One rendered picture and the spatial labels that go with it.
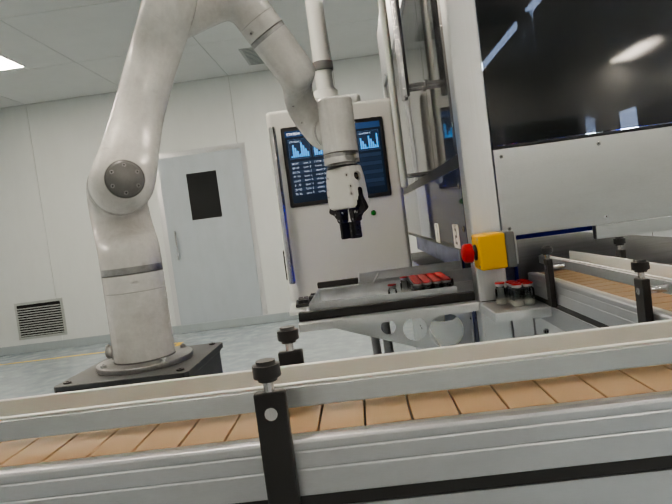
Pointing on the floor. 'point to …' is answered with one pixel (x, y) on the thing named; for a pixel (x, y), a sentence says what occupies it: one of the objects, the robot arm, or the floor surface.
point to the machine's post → (473, 148)
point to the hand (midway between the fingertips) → (350, 230)
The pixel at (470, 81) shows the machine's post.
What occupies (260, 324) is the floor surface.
